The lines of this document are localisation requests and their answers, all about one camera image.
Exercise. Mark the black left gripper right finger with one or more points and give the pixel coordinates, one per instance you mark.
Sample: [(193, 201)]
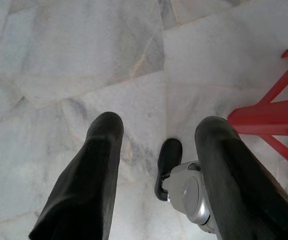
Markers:
[(223, 160)]

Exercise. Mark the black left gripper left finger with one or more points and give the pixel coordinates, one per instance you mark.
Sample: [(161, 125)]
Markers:
[(88, 180)]

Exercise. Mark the black robot left foot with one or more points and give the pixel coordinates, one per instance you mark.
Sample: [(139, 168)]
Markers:
[(170, 155)]

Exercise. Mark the red plastic stool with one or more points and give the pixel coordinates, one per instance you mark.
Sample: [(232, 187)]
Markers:
[(271, 117)]

